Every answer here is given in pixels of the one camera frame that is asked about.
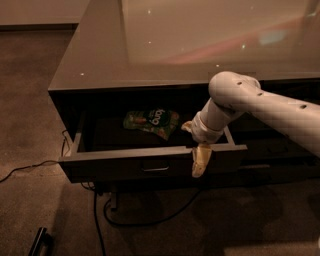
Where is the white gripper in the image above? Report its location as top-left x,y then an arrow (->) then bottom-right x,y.
181,111 -> 224,178

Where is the dark drawer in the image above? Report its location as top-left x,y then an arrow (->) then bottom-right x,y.
229,114 -> 312,159
57,111 -> 248,184
241,155 -> 319,168
232,164 -> 320,186

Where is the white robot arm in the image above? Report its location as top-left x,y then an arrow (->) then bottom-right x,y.
182,71 -> 320,178

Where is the grey drawer cabinet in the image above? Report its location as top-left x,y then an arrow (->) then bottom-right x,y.
49,0 -> 319,192

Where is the green snack bag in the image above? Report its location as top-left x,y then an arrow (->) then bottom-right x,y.
123,108 -> 179,140

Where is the metal cabinet leg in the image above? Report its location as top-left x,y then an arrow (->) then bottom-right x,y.
110,192 -> 118,211

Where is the black object at floor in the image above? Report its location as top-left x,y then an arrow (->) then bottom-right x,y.
28,227 -> 53,256

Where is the thick black looping cable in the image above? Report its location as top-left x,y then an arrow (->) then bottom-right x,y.
92,188 -> 203,256

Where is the thin black floor cable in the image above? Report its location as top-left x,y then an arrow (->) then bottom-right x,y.
0,129 -> 95,192

